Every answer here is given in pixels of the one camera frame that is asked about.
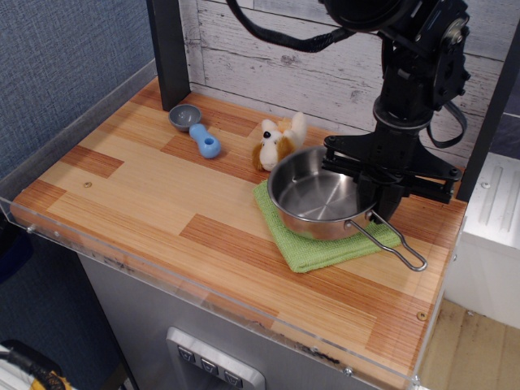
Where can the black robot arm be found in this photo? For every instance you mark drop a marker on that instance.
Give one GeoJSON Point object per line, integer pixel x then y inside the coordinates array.
{"type": "Point", "coordinates": [423, 65]}

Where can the dark vertical post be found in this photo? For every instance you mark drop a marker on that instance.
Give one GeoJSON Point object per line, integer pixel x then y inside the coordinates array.
{"type": "Point", "coordinates": [169, 51]}
{"type": "Point", "coordinates": [491, 121]}

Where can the dark right vertical post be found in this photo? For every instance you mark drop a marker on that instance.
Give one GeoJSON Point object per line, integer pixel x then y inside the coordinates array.
{"type": "Point", "coordinates": [491, 121]}

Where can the clear acrylic table guard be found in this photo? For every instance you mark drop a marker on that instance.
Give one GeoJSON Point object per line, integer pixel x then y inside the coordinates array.
{"type": "Point", "coordinates": [370, 313]}

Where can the silver dispenser panel with buttons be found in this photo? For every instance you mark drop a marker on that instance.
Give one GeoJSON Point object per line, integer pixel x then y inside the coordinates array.
{"type": "Point", "coordinates": [212, 361]}

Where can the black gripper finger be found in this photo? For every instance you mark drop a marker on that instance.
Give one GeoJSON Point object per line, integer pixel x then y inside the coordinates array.
{"type": "Point", "coordinates": [368, 194]}
{"type": "Point", "coordinates": [389, 198]}

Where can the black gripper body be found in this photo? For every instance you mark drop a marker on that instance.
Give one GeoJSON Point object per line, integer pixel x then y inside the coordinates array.
{"type": "Point", "coordinates": [393, 154]}

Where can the grey cabinet front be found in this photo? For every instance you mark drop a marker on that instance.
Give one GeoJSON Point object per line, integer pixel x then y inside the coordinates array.
{"type": "Point", "coordinates": [140, 314]}

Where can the dark left vertical post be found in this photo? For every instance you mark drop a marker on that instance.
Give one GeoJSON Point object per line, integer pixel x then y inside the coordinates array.
{"type": "Point", "coordinates": [169, 51]}

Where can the white aluminium side block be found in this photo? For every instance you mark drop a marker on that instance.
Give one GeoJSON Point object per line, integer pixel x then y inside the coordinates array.
{"type": "Point", "coordinates": [484, 274]}

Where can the white brown plush dog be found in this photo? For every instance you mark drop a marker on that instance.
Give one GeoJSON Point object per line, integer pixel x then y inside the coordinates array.
{"type": "Point", "coordinates": [279, 140]}

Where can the blue and grey scoop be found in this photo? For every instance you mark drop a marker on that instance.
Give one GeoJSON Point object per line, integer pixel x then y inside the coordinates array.
{"type": "Point", "coordinates": [188, 118]}

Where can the green folded towel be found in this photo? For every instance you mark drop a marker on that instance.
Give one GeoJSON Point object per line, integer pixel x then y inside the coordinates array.
{"type": "Point", "coordinates": [302, 254]}

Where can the stainless steel pot with handle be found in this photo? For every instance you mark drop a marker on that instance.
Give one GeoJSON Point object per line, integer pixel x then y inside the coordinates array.
{"type": "Point", "coordinates": [322, 205]}

